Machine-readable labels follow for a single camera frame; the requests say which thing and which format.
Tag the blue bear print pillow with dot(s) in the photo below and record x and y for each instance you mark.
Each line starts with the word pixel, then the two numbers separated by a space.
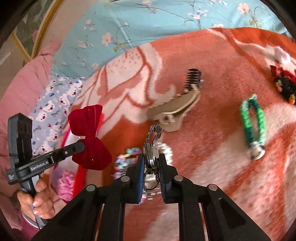
pixel 51 111

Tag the red velvet bow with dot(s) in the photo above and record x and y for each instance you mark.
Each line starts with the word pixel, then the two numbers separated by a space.
pixel 85 123

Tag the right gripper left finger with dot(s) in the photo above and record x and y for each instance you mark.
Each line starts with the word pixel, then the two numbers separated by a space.
pixel 97 213

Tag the beige hair claw clip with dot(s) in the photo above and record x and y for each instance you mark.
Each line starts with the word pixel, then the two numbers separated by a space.
pixel 170 115

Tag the black hair comb clip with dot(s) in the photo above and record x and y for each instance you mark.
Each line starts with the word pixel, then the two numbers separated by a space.
pixel 194 77

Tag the teal floral bed sheet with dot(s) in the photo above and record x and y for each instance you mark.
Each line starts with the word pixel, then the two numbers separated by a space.
pixel 110 28

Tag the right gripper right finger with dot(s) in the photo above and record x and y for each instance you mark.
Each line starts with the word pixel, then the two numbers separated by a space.
pixel 205 212

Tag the orange white floral blanket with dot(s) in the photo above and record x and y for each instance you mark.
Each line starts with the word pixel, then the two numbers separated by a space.
pixel 210 146

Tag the pink flower scrunchie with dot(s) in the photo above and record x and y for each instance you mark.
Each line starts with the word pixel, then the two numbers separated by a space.
pixel 62 183

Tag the person left hand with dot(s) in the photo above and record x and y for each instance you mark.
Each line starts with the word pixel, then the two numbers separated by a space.
pixel 41 205

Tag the pink quilt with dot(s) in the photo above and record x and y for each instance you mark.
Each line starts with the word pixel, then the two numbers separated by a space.
pixel 21 97

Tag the metal wrist watch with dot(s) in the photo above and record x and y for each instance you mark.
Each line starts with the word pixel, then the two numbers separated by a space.
pixel 152 179

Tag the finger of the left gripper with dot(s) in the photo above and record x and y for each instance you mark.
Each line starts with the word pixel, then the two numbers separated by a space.
pixel 57 155

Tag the red jewelry box tray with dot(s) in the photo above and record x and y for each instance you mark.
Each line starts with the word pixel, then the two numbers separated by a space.
pixel 80 176

